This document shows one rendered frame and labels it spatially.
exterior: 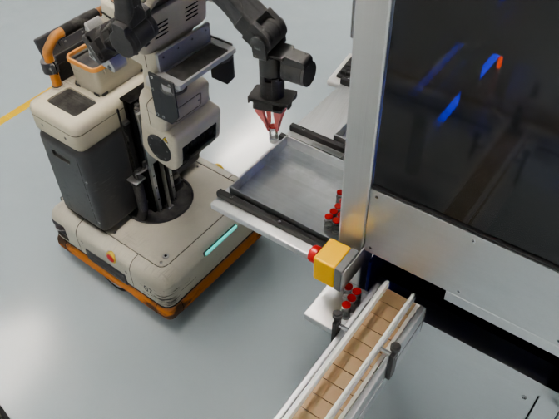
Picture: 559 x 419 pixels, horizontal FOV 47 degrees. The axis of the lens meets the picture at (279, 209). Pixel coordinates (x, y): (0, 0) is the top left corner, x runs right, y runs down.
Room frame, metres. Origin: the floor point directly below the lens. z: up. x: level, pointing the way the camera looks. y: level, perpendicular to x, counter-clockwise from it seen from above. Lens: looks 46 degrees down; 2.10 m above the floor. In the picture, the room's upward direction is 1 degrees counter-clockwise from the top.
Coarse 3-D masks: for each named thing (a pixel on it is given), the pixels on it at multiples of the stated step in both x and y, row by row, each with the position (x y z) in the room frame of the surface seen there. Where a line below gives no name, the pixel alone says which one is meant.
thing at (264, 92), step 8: (264, 80) 1.20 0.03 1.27; (272, 80) 1.19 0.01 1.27; (280, 80) 1.20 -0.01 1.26; (256, 88) 1.24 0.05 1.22; (264, 88) 1.20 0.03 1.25; (272, 88) 1.19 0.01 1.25; (280, 88) 1.20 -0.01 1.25; (248, 96) 1.21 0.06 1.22; (256, 96) 1.21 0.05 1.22; (264, 96) 1.19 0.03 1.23; (272, 96) 1.19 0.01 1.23; (280, 96) 1.19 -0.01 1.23; (288, 96) 1.20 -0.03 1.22; (296, 96) 1.22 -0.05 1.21; (272, 104) 1.18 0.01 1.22; (280, 104) 1.17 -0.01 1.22; (288, 104) 1.17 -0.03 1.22
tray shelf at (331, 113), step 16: (336, 96) 1.66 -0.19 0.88; (320, 112) 1.58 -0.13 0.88; (336, 112) 1.58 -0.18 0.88; (320, 128) 1.51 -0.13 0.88; (336, 128) 1.50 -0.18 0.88; (320, 144) 1.43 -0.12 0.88; (224, 208) 1.18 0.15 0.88; (256, 224) 1.12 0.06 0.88; (272, 240) 1.08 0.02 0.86; (288, 240) 1.07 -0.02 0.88; (304, 256) 1.02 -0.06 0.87
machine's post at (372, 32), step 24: (360, 0) 0.95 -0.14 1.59; (384, 0) 0.92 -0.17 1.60; (360, 24) 0.94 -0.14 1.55; (384, 24) 0.92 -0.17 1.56; (360, 48) 0.94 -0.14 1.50; (384, 48) 0.92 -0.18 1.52; (360, 72) 0.94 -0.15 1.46; (384, 72) 0.92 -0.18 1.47; (360, 96) 0.94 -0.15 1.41; (360, 120) 0.94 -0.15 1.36; (360, 144) 0.93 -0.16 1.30; (360, 168) 0.93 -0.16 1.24; (360, 192) 0.93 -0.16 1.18; (360, 216) 0.92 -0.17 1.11; (360, 240) 0.92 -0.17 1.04
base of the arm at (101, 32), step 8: (104, 24) 1.52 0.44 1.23; (88, 32) 1.51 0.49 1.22; (96, 32) 1.51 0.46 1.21; (104, 32) 1.49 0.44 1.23; (88, 40) 1.49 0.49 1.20; (96, 40) 1.49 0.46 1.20; (104, 40) 1.48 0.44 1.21; (88, 48) 1.49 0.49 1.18; (96, 48) 1.49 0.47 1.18; (104, 48) 1.48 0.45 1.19; (112, 48) 1.48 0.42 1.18; (96, 56) 1.47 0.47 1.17; (104, 56) 1.48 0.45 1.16; (112, 56) 1.50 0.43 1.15
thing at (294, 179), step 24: (288, 144) 1.43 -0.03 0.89; (264, 168) 1.33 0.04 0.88; (288, 168) 1.33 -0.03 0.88; (312, 168) 1.33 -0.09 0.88; (336, 168) 1.33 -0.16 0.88; (240, 192) 1.21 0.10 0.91; (264, 192) 1.24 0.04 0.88; (288, 192) 1.24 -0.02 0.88; (312, 192) 1.23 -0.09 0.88; (336, 192) 1.23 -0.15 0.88; (288, 216) 1.11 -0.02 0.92; (312, 216) 1.14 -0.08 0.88
